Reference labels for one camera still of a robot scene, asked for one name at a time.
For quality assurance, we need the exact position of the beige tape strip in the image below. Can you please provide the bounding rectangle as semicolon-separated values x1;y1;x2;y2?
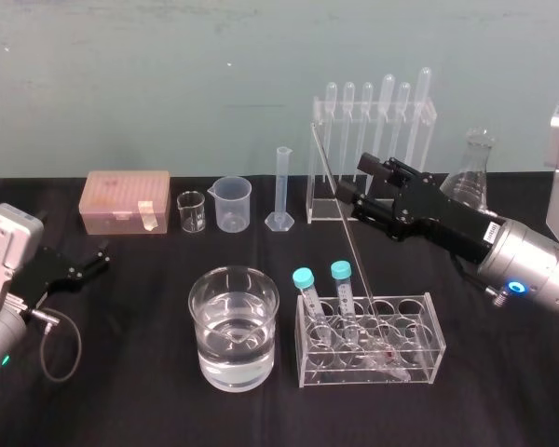
136;199;159;233

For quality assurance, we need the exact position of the black table cloth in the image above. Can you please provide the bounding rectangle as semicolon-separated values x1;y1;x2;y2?
0;173;559;447

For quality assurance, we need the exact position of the long glass thermometer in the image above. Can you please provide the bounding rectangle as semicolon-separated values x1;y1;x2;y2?
309;121;412;381

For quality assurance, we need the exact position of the long plastic transfer pipette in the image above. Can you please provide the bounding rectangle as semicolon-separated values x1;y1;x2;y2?
406;66;434;172
374;74;397;158

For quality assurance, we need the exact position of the glass conical flask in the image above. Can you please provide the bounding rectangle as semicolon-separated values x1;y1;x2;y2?
439;127;498;218

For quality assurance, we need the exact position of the plastic graduated cylinder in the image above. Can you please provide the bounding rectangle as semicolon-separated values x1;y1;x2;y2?
264;145;296;232

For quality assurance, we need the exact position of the clear plastic measuring cup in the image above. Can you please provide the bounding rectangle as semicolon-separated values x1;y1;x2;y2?
207;175;253;233

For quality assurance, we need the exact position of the thin dark right gripper cable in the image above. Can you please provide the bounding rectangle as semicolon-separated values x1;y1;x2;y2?
450;252;514;307

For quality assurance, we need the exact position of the teal capped centrifuge tube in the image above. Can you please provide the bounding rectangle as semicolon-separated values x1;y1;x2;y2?
292;266;334;348
330;260;362;348

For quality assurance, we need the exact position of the clear acrylic pipette stand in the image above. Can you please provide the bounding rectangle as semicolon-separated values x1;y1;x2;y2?
306;94;439;225

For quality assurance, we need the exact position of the clear acrylic test tube rack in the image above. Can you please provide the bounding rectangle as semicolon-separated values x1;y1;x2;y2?
294;291;448;389

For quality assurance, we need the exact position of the small glass beaker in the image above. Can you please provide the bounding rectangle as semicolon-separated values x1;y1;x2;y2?
176;191;207;235

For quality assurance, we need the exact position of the pink translucent pipette tip box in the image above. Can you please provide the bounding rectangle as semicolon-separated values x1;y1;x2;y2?
78;169;171;236

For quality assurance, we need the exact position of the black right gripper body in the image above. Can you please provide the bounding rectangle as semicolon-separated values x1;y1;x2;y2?
389;169;500;264

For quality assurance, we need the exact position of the thin dark gripper cable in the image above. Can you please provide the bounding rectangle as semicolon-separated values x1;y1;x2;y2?
450;252;514;307
23;306;84;384

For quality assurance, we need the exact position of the thin dark left gripper cable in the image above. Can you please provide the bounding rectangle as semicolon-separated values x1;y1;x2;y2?
23;306;84;384

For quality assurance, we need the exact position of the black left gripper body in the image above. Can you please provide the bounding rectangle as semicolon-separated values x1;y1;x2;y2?
9;245;92;305

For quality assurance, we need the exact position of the large glass beaker with water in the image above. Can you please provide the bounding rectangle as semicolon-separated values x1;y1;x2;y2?
187;265;281;392

